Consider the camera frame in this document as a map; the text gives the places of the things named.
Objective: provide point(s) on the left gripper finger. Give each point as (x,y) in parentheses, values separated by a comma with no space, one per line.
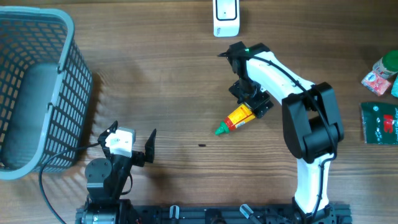
(150,147)
(102,137)

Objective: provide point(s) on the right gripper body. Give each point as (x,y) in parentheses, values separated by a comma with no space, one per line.
(252,94)

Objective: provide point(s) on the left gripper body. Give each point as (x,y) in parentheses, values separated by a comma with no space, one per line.
(138,158)

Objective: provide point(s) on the red sauce bottle green cap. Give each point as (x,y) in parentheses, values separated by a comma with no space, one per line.
(240,116)

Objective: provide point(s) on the green 3M gloves package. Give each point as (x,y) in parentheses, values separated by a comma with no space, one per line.
(379,122)

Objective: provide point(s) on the green lid jar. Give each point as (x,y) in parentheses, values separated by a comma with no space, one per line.
(386,67)

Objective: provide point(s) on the teal wet wipes pack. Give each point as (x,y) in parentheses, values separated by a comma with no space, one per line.
(394,90)

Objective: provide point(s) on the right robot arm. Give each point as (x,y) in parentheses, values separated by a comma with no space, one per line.
(311,121)

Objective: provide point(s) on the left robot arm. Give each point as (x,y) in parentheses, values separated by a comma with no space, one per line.
(107,176)

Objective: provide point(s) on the white barcode scanner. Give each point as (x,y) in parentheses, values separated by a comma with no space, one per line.
(226,18)

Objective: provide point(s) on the grey plastic shopping basket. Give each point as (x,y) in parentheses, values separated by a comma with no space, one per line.
(45,91)

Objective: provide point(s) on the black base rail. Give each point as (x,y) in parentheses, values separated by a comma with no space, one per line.
(275,213)

